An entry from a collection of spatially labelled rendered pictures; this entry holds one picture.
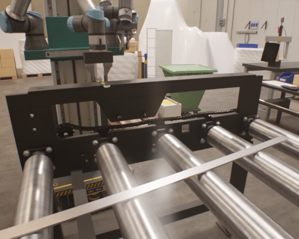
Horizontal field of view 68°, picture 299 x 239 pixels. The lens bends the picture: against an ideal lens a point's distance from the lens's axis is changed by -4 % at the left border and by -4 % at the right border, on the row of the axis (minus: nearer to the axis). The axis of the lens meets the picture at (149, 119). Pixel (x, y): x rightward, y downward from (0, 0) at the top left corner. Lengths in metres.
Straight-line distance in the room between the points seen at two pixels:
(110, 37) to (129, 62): 2.65
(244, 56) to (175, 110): 4.96
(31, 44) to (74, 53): 0.26
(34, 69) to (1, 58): 1.06
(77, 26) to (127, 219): 0.84
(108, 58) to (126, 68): 3.25
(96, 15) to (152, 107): 0.48
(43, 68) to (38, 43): 7.47
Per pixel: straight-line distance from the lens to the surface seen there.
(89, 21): 1.08
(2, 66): 9.07
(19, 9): 1.50
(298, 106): 3.36
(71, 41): 1.78
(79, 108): 1.95
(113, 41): 1.70
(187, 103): 3.81
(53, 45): 1.77
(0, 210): 2.37
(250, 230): 0.70
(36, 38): 1.63
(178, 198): 2.17
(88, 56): 1.08
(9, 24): 1.54
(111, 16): 1.53
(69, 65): 1.88
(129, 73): 4.37
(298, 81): 3.67
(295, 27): 13.10
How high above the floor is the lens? 1.37
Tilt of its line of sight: 20 degrees down
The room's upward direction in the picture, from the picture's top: straight up
